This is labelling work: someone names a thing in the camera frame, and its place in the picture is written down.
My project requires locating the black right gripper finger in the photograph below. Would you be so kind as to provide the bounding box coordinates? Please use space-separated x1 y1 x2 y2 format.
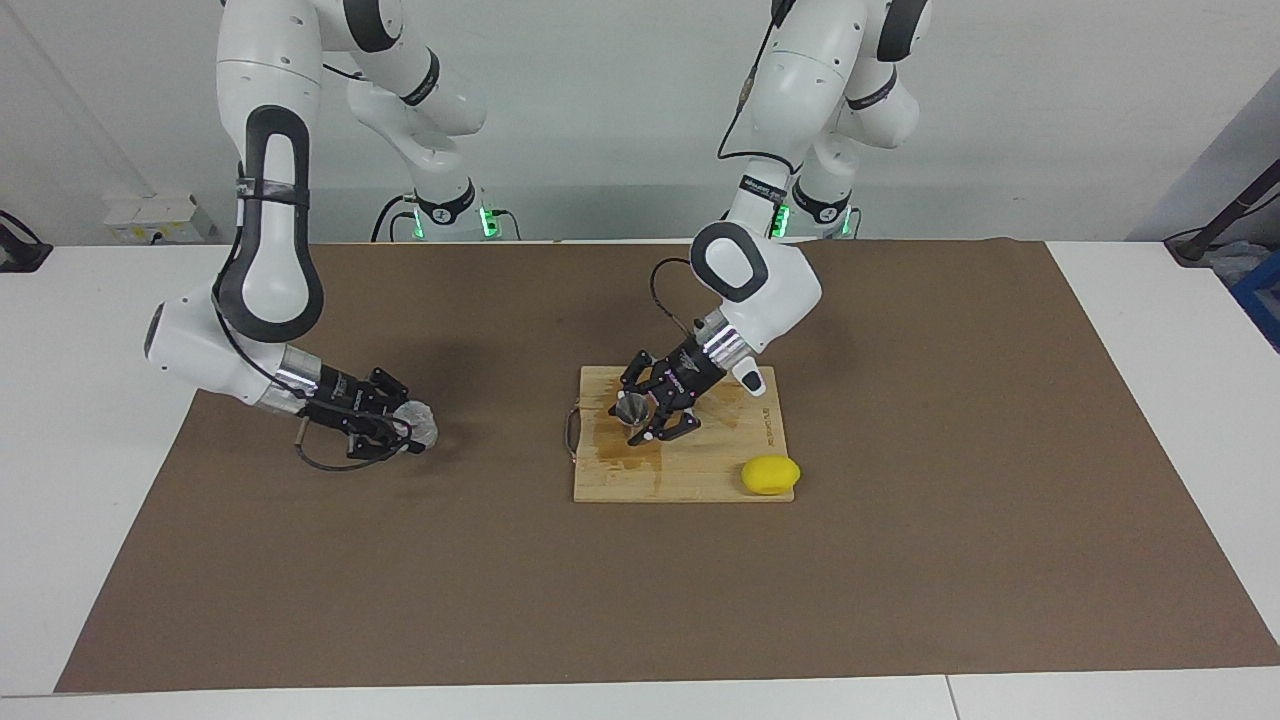
365 367 411 411
345 418 428 461

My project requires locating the clear glass cup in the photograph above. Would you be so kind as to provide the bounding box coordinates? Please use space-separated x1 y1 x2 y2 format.
385 400 439 451

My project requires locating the yellow lemon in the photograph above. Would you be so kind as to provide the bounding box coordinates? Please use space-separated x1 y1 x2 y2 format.
741 455 802 496

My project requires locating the brown paper table mat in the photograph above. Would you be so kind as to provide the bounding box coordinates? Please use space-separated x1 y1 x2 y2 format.
55 238 1280 694

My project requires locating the white socket box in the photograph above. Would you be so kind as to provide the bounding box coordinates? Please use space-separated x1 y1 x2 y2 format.
103 193 223 244

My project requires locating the black clamp object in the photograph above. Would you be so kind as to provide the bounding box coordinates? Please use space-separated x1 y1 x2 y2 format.
0 210 53 273

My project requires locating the clear plastic bag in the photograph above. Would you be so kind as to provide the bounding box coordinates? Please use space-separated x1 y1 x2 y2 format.
1205 240 1263 291

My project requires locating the black stand leg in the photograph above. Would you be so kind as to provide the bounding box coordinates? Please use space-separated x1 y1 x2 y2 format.
1165 160 1280 263

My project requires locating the blue crate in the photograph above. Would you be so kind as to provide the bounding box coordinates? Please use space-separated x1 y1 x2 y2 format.
1230 250 1280 351

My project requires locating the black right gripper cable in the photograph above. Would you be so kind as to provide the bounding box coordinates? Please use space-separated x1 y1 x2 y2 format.
210 285 416 472

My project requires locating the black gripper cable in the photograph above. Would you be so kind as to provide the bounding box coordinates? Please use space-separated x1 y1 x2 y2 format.
650 0 796 333
210 285 416 472

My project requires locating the wooden cutting board, metal handle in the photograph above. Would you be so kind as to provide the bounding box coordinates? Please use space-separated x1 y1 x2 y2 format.
563 365 798 504

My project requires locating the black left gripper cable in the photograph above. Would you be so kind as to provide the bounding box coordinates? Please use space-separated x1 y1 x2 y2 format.
650 0 796 333

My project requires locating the black base cable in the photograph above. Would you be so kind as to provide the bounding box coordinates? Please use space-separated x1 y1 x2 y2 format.
372 193 421 243

